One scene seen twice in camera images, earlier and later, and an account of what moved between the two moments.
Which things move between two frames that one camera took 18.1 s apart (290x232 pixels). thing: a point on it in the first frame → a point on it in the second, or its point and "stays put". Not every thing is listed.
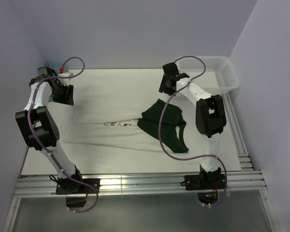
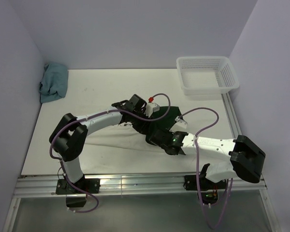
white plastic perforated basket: [219, 76] stays put
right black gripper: [162, 87] → [167, 131]
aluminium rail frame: [249, 180] stays put
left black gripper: [67, 98] → [143, 128]
